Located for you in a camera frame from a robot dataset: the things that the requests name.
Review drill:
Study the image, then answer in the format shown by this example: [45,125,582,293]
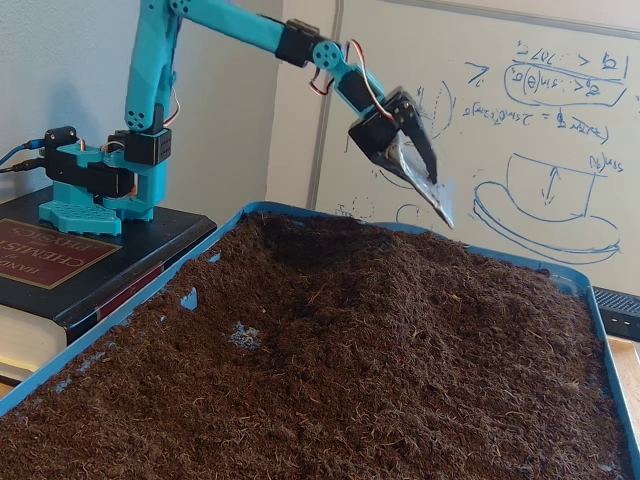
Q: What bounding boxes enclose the black cable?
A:
[0,160,46,175]

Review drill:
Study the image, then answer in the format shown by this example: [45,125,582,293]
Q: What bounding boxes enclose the whiteboard with blue drawings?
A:
[307,0,640,296]

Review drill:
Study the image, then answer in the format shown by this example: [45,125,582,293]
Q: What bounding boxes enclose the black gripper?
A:
[348,87,457,230]

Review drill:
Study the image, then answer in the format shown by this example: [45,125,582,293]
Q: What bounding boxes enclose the brown fibrous soil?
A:
[0,210,626,480]

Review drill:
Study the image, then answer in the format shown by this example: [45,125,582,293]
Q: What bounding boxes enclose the black chemistry physics handbook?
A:
[0,187,219,386]

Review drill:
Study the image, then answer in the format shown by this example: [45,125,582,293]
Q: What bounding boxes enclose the red white servo wire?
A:
[164,84,181,129]
[307,38,396,121]

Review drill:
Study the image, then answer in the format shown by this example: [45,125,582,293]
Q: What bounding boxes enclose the black device with perforated top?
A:
[592,286,640,344]

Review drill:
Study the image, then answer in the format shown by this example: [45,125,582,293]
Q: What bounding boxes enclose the blue cable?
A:
[0,141,46,166]

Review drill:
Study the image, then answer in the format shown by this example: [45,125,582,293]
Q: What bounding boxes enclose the blue plastic tray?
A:
[0,200,640,480]

